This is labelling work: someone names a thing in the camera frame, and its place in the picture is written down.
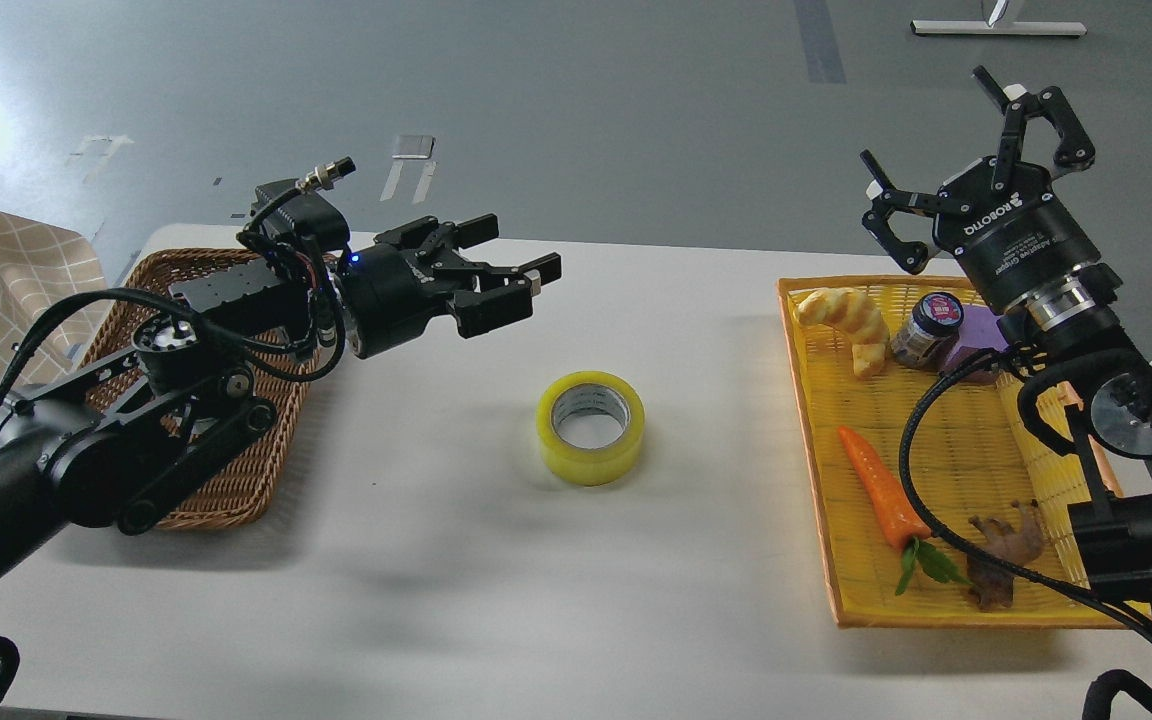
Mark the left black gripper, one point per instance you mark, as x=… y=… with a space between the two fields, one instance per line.
x=390 y=296

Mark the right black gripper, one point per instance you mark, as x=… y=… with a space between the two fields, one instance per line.
x=1021 y=232

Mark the yellow tape roll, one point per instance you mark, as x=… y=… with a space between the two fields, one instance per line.
x=589 y=394

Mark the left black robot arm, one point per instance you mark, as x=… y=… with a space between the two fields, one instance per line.
x=118 y=405

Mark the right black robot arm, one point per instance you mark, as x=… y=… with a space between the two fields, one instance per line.
x=1088 y=385

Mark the purple foam block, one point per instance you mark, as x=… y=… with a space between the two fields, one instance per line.
x=977 y=331

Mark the small dark glass jar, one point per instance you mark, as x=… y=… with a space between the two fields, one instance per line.
x=935 y=319

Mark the toy croissant bread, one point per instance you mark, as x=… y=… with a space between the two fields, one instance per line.
x=852 y=313

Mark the white metal stand base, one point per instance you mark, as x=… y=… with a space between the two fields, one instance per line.
x=999 y=19

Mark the yellow plastic basket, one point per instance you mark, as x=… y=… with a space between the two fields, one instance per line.
x=971 y=457

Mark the brown wicker basket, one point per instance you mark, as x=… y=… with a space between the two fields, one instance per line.
x=242 y=491

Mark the toy orange carrot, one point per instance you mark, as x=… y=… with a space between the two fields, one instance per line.
x=903 y=529

